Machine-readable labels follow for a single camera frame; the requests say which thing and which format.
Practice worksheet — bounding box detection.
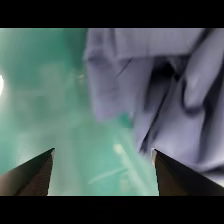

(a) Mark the lavender shirt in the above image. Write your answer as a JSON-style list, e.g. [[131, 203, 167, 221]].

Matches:
[[82, 28, 224, 188]]

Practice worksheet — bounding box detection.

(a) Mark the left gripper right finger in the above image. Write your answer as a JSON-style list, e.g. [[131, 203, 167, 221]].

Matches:
[[152, 148, 224, 197]]

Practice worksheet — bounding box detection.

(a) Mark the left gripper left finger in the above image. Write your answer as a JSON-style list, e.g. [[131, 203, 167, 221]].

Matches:
[[0, 147, 56, 197]]

